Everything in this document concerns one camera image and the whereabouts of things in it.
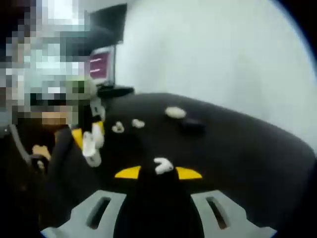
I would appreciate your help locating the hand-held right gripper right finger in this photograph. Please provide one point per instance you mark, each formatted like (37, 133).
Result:
(223, 213)

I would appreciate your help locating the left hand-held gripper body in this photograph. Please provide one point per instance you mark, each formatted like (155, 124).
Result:
(92, 89)

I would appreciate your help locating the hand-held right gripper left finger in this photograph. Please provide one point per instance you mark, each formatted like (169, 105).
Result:
(99, 213)

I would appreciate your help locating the white earphone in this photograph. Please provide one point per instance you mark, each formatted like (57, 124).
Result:
(162, 166)
(118, 127)
(138, 123)

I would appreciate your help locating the white oval charging case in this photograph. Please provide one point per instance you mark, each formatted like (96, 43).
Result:
(175, 112)

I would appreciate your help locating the black charging case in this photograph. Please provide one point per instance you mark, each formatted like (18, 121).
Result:
(194, 125)

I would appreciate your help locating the open laptop purple screen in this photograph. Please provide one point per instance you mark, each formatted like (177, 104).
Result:
(100, 64)

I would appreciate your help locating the black monitor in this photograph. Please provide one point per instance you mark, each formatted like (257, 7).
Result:
(109, 17)

